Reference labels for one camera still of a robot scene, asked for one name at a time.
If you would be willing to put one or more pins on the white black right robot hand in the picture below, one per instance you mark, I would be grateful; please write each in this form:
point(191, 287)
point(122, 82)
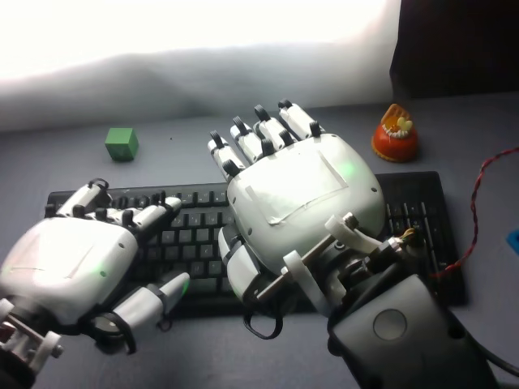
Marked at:
point(300, 190)

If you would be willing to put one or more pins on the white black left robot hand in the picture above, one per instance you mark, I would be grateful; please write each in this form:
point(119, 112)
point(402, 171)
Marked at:
point(69, 259)

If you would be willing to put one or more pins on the orange toy cake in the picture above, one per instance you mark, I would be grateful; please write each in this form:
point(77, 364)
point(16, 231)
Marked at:
point(395, 139)

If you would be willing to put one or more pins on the black computer keyboard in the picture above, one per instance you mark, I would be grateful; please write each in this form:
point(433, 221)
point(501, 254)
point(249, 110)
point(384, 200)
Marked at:
point(194, 243)

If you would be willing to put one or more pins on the green cube block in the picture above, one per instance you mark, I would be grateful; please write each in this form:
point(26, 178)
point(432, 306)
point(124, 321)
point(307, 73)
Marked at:
point(121, 144)

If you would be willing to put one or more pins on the grey table cloth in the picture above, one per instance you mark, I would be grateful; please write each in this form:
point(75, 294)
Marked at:
point(162, 360)

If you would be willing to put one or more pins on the white backdrop sheet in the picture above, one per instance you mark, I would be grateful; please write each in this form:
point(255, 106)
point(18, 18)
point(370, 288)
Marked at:
point(202, 89)

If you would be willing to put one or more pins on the dark box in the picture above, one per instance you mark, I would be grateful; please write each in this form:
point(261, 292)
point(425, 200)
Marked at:
point(458, 44)

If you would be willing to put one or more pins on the blue object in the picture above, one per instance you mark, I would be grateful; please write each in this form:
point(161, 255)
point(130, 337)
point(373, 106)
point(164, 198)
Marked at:
point(513, 242)

